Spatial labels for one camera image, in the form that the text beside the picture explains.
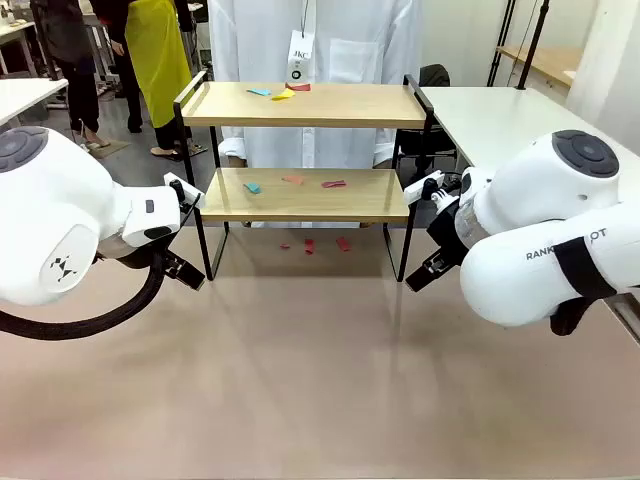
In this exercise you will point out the white desk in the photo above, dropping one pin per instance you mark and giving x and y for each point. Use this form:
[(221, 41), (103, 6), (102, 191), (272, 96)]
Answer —
[(25, 95)]

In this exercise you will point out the salmon paper scrap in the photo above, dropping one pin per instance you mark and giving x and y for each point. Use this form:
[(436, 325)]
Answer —
[(293, 179)]

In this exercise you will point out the red paper scrap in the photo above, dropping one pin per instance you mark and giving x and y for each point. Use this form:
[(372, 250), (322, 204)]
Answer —
[(334, 184), (300, 87), (310, 246), (343, 244)]

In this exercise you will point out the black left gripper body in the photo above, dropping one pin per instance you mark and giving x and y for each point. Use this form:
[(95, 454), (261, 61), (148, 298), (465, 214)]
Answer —
[(135, 257)]

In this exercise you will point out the black-framed wooden two-tier shelf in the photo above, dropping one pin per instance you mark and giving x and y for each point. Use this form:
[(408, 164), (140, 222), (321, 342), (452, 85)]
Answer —
[(305, 107)]

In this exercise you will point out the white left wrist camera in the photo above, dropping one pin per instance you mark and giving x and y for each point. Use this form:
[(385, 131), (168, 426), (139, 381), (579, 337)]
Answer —
[(186, 189)]

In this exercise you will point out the blue paper scrap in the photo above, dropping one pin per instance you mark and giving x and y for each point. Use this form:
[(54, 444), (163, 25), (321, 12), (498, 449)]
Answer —
[(259, 92), (252, 188)]

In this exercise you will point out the light wooden table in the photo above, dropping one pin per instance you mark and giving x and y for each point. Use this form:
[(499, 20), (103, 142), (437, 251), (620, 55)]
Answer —
[(545, 60)]

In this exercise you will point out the black tripod legs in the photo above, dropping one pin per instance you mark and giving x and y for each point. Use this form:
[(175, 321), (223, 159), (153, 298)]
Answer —
[(501, 45)]

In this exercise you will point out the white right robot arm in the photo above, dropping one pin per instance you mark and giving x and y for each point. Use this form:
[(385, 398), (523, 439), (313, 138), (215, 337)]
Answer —
[(540, 200)]

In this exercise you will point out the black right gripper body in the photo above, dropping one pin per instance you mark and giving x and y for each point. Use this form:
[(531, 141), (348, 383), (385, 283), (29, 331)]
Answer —
[(450, 227)]

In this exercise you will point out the grey floor mat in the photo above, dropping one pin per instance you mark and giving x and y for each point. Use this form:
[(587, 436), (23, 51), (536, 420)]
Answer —
[(106, 149)]

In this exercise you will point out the yellow paper scrap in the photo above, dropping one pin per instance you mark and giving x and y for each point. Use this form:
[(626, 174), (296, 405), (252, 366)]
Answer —
[(284, 95)]

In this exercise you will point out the person in black clothes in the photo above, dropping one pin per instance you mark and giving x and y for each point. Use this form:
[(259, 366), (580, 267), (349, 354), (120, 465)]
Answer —
[(80, 75)]

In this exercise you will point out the person in yellow apron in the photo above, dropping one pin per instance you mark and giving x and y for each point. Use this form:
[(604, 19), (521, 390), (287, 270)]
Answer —
[(160, 65)]

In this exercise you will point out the white name badge tag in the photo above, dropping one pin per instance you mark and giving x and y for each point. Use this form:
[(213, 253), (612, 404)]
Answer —
[(297, 55)]

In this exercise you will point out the black stand pole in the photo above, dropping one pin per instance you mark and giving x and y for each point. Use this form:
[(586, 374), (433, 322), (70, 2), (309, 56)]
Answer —
[(534, 45)]

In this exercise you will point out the grey metal mount rail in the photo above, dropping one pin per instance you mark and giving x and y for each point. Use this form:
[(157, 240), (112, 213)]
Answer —
[(629, 320)]

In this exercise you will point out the person in white shirt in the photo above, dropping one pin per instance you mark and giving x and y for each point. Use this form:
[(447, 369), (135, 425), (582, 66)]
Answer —
[(350, 40)]

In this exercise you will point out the black chair back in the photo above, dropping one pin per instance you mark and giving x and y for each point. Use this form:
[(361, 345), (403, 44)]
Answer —
[(435, 76)]

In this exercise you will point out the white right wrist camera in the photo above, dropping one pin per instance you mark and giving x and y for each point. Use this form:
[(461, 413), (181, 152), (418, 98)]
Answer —
[(420, 189)]

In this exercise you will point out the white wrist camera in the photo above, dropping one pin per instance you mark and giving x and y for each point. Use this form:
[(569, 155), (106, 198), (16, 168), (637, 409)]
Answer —
[(186, 189), (420, 189)]

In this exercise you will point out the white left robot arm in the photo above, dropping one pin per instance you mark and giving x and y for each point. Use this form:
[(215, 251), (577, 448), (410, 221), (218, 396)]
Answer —
[(55, 200)]

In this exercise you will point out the white rounded-corner table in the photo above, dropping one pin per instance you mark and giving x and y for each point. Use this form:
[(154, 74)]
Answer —
[(490, 120)]

